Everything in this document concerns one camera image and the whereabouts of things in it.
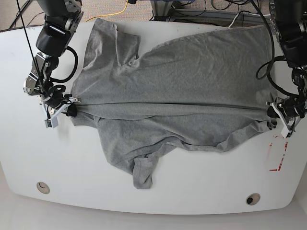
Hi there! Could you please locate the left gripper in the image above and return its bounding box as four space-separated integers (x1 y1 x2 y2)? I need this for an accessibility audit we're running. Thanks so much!
266 96 307 131

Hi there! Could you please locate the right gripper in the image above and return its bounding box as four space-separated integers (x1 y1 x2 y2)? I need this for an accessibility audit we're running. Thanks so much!
39 94 81 119

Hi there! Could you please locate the grey t-shirt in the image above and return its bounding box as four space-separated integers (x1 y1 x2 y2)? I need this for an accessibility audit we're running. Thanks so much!
71 19 276 189

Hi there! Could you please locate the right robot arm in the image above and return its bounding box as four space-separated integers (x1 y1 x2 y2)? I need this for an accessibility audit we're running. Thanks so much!
24 0 83 123

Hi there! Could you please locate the red tape rectangle marking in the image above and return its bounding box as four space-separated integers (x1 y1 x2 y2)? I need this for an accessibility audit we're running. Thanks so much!
266 135 288 172

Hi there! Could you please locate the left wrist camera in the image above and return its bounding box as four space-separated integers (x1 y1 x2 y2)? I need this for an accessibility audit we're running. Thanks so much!
281 126 293 138

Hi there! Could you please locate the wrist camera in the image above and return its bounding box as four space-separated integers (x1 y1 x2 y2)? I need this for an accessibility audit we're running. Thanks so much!
281 126 293 138
45 117 59 128

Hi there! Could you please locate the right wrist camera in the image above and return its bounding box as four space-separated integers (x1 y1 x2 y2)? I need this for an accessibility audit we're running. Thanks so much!
45 117 59 128

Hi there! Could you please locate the left table cable grommet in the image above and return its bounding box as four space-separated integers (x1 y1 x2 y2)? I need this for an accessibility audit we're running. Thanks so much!
36 182 50 195

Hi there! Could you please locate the table cable grommet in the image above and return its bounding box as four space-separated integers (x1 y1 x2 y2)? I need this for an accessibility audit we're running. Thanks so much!
246 193 260 206
36 182 50 195

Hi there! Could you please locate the right table cable grommet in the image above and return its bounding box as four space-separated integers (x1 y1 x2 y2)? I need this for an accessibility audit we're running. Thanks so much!
246 193 260 206

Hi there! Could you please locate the black floor cable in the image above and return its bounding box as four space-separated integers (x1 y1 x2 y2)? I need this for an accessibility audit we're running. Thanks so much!
9 0 45 29

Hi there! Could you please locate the yellow cable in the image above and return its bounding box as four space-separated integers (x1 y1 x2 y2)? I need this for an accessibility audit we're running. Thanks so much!
85 0 128 23

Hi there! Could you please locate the aluminium frame stand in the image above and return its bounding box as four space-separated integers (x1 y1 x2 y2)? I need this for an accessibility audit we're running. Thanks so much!
149 0 270 27

